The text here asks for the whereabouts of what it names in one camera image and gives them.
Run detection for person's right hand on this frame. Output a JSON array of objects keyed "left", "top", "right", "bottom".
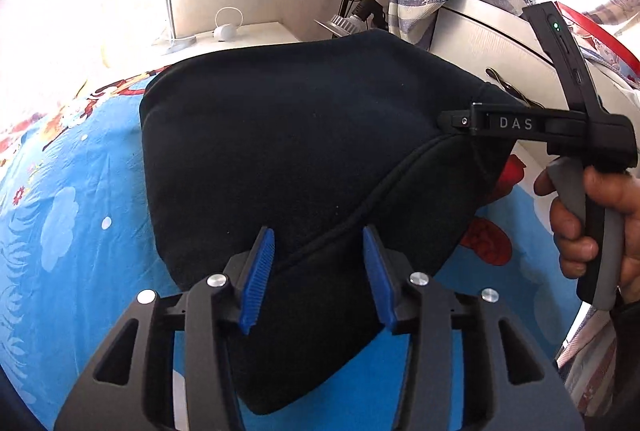
[{"left": 534, "top": 166, "right": 640, "bottom": 297}]

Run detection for black pants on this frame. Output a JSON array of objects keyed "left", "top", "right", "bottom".
[{"left": 139, "top": 31, "right": 516, "bottom": 416}]

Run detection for white nightstand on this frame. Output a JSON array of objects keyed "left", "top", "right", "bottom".
[{"left": 165, "top": 21, "right": 307, "bottom": 58}]

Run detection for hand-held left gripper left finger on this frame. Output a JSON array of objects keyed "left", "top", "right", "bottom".
[{"left": 54, "top": 226, "right": 276, "bottom": 431}]

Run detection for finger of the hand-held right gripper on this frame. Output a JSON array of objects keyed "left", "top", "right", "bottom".
[{"left": 437, "top": 107, "right": 487, "bottom": 135}]

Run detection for red rimmed basin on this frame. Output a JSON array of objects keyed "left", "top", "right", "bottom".
[{"left": 555, "top": 1, "right": 640, "bottom": 80}]

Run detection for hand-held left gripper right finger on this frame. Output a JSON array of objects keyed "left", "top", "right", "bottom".
[{"left": 362, "top": 225, "right": 586, "bottom": 431}]

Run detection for pink striped cloth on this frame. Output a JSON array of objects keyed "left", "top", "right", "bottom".
[{"left": 556, "top": 301, "right": 622, "bottom": 428}]

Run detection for silver ribbed spot lamp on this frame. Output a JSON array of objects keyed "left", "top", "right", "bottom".
[{"left": 314, "top": 0, "right": 387, "bottom": 36}]

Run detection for white window ledge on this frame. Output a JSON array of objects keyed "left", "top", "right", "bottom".
[{"left": 430, "top": 0, "right": 640, "bottom": 192}]

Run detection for thin black hair pin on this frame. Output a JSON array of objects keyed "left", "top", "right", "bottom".
[{"left": 485, "top": 67, "right": 542, "bottom": 108}]

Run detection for small white looped device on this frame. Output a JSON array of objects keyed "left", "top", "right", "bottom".
[{"left": 214, "top": 7, "right": 244, "bottom": 42}]

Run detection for flower printed blue quilt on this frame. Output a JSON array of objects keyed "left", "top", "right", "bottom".
[{"left": 0, "top": 66, "right": 601, "bottom": 431}]

